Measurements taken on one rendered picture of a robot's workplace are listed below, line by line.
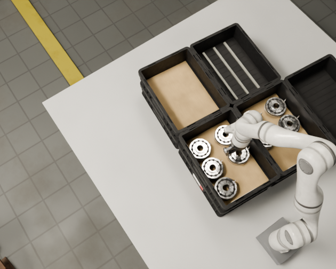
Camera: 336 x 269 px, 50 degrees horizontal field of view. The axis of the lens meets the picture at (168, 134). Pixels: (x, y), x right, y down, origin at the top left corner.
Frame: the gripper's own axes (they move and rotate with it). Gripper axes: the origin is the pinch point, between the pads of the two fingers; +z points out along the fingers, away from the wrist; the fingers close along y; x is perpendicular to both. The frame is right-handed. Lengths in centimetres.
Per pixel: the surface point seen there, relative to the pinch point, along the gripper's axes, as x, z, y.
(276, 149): -5.5, 9.4, 21.2
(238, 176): -9.6, 9.4, -2.0
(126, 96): 60, 23, -31
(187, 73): 51, 10, 2
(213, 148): 8.0, 9.5, -5.5
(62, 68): 142, 91, -60
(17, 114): 119, 93, -104
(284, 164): -13.7, 9.4, 20.8
